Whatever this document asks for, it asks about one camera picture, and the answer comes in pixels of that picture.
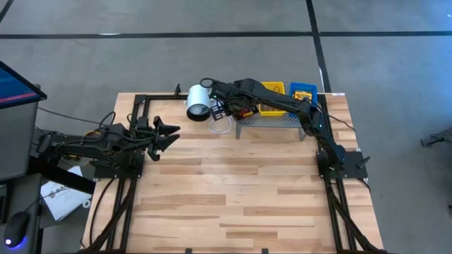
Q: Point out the yellow plastic basket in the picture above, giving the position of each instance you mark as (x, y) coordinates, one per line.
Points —
(273, 86)

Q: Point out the white paper sheets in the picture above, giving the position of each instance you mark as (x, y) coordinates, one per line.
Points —
(63, 201)

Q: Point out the black monitor stand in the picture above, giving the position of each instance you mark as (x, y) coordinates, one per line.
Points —
(70, 180)

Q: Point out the blue plastic basket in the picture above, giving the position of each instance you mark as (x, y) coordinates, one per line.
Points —
(310, 88)

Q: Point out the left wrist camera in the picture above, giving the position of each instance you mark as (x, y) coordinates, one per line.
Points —
(153, 155)

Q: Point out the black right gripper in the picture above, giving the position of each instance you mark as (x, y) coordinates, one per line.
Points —
(231, 93)

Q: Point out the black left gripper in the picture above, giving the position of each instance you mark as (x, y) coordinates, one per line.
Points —
(144, 135)

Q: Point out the grey perforated metal shelf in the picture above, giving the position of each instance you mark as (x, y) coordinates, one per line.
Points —
(272, 121)

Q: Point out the white cylinder spot lamp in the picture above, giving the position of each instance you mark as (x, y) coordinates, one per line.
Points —
(197, 100)

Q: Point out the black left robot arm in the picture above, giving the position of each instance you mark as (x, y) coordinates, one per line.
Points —
(95, 144)

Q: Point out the black computer mouse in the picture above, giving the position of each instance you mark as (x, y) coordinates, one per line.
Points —
(16, 227)

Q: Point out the grey computer monitor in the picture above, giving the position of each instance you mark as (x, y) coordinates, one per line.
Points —
(17, 123)

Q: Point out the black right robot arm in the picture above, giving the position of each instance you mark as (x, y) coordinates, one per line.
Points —
(293, 106)

